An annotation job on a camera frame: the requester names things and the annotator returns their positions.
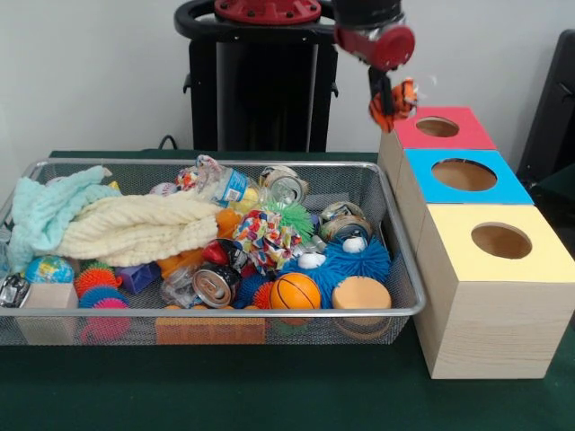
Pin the dark green table cloth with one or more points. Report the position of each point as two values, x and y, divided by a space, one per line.
269 395
559 193

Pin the orange striped tiger plush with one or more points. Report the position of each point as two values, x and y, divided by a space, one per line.
404 101

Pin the tan round foam disc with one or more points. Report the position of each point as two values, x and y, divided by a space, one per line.
361 292

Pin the green spiky ball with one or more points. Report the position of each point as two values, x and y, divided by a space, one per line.
294 217

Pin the cream waffle cloth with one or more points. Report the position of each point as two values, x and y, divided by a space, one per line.
135 224

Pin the black chair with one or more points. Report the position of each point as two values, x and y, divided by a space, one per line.
552 112

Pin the orange plastic building block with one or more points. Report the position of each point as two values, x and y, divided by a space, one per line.
211 331

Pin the wooden box with three holes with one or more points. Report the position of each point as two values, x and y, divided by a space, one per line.
494 332

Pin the orange toy basketball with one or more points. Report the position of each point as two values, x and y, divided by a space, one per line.
295 291

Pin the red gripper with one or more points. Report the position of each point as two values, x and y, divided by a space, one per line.
391 47

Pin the small globe ball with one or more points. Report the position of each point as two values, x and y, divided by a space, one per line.
48 269

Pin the black and red drink can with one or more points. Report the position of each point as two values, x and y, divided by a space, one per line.
215 283

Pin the crushed drink can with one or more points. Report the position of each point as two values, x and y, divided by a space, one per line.
285 184

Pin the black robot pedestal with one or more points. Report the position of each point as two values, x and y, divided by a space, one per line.
269 90

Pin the crushed clear water bottle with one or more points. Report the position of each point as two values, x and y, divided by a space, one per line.
227 182

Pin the mint green waffle cloth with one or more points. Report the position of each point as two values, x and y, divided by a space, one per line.
45 206

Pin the shallow clear mesh bin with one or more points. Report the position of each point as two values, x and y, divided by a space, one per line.
314 334

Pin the blue fuzzy monster toy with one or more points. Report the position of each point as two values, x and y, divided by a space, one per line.
359 262

